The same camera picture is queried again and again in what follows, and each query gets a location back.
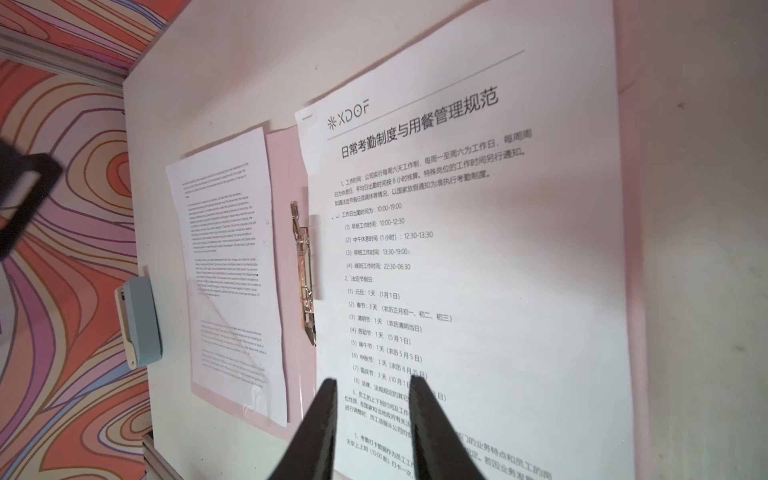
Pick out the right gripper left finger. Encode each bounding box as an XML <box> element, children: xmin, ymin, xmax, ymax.
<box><xmin>269</xmin><ymin>378</ymin><xmax>338</xmax><ymax>480</ymax></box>

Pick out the printed paper sheet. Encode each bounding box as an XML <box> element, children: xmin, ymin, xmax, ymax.
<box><xmin>293</xmin><ymin>0</ymin><xmax>637</xmax><ymax>480</ymax></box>
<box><xmin>166</xmin><ymin>128</ymin><xmax>288</xmax><ymax>427</ymax></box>

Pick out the silver folder clip mechanism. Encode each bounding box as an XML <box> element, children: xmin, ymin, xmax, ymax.
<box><xmin>290</xmin><ymin>201</ymin><xmax>317</xmax><ymax>346</ymax></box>

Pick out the grey blue stapler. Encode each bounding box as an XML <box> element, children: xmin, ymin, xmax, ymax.
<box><xmin>114</xmin><ymin>277</ymin><xmax>162</xmax><ymax>370</ymax></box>

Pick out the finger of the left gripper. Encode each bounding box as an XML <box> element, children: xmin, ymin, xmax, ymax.
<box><xmin>1</xmin><ymin>139</ymin><xmax>63</xmax><ymax>260</ymax></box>

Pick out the pink folder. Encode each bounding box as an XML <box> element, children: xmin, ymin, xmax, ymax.
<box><xmin>190</xmin><ymin>0</ymin><xmax>655</xmax><ymax>480</ymax></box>

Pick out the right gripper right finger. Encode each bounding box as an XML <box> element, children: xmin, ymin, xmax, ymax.
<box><xmin>409</xmin><ymin>375</ymin><xmax>483</xmax><ymax>480</ymax></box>

